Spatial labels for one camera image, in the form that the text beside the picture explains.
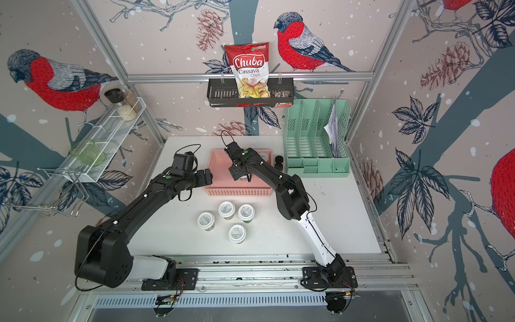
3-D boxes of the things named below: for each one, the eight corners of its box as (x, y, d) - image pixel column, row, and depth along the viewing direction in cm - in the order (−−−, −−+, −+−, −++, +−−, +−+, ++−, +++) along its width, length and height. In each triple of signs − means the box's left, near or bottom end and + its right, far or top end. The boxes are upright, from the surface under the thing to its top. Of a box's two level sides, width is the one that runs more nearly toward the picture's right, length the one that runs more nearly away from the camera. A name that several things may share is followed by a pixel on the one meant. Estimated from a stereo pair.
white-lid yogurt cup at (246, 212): (238, 223, 89) (237, 217, 83) (239, 210, 93) (238, 204, 87) (254, 223, 89) (254, 217, 83) (255, 210, 93) (254, 204, 87)
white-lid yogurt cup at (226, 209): (219, 220, 89) (217, 214, 84) (221, 208, 93) (219, 201, 88) (235, 220, 89) (233, 214, 84) (236, 208, 93) (234, 201, 88)
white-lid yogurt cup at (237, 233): (229, 245, 83) (227, 240, 77) (231, 230, 87) (229, 224, 82) (245, 245, 83) (244, 240, 77) (246, 230, 87) (245, 224, 82)
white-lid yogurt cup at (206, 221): (199, 232, 86) (195, 226, 81) (202, 217, 90) (198, 211, 85) (215, 232, 86) (212, 226, 81) (217, 217, 90) (214, 211, 85)
